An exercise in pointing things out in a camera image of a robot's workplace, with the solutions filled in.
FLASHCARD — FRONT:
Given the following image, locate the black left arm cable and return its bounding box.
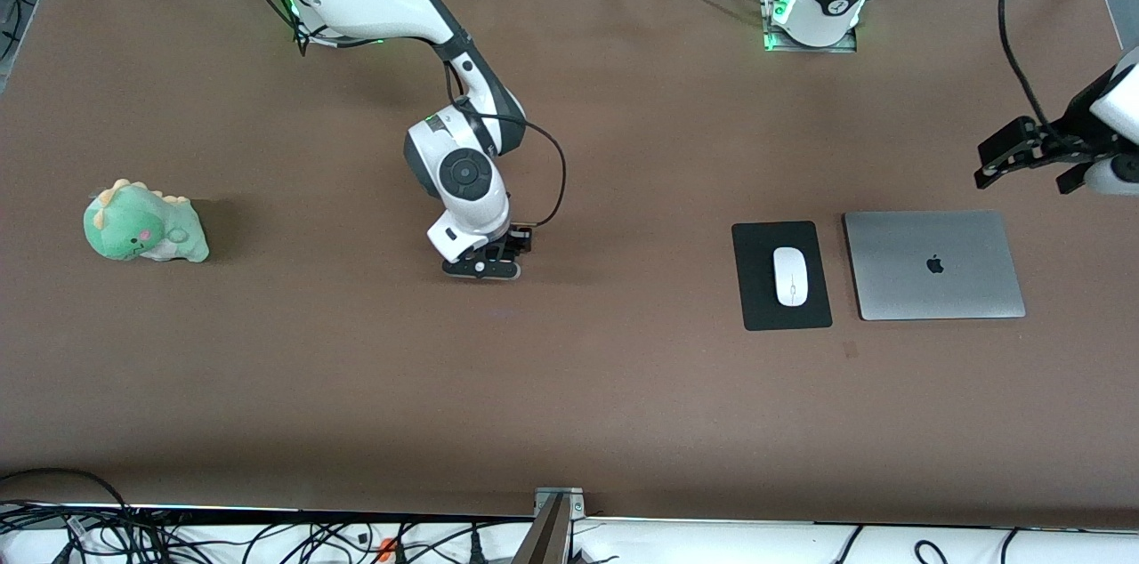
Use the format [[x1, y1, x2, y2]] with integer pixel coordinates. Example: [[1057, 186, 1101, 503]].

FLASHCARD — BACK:
[[997, 0, 1069, 142]]

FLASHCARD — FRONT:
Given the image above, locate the black mouse pad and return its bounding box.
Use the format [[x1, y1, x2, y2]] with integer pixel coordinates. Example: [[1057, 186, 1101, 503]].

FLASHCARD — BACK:
[[731, 222, 834, 332]]

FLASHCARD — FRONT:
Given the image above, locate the metal table edge bracket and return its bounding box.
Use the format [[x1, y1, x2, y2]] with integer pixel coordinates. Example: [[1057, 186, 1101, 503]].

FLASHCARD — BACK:
[[509, 487, 586, 564]]

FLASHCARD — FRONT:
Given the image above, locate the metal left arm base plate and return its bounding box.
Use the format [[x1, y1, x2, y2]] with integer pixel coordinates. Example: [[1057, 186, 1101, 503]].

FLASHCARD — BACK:
[[759, 0, 860, 54]]

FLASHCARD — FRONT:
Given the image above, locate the green dinosaur plush toy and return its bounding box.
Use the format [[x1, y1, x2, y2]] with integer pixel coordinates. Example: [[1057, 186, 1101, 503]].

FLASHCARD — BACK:
[[84, 179, 210, 264]]

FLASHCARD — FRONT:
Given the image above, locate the white computer mouse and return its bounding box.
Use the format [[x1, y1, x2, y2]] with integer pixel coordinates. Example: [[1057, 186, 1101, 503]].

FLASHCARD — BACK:
[[772, 246, 809, 308]]

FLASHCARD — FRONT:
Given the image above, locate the looped black floor cable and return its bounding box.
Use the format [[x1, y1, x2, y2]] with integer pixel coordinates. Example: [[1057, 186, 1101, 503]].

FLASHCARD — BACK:
[[0, 468, 143, 564]]

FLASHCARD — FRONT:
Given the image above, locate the silver closed laptop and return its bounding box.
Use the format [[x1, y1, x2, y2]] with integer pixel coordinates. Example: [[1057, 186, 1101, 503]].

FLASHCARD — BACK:
[[843, 210, 1027, 321]]

